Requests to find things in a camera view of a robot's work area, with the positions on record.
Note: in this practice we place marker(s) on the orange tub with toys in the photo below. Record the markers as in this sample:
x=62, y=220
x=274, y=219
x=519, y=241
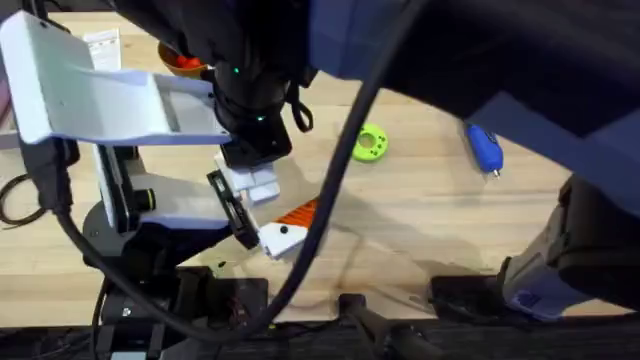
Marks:
x=167, y=64

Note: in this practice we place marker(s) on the blue electric screwdriver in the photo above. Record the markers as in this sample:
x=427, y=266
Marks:
x=484, y=147

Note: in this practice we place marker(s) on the black clamp lever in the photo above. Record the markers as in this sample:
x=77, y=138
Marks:
x=367, y=320

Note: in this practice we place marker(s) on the black left wrist plate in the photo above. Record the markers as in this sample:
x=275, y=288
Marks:
x=116, y=190

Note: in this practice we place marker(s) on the green disc with holes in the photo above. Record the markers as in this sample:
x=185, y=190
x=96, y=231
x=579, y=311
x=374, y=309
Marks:
x=370, y=152

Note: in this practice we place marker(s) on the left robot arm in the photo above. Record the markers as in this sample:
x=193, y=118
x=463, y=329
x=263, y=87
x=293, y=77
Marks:
x=75, y=100

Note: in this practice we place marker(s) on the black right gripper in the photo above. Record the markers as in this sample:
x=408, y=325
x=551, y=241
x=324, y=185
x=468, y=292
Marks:
x=252, y=105

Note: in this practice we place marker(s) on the black mounting block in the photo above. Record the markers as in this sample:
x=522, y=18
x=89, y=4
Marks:
x=465, y=297
x=225, y=295

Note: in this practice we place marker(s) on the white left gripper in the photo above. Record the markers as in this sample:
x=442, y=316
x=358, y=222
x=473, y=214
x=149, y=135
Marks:
x=185, y=202

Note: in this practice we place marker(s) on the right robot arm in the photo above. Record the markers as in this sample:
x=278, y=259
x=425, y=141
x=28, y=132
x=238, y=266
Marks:
x=500, y=50

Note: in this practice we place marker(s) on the white paper card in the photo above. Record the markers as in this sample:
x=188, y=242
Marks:
x=105, y=50

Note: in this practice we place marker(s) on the black rail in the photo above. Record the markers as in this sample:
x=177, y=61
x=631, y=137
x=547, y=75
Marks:
x=500, y=345

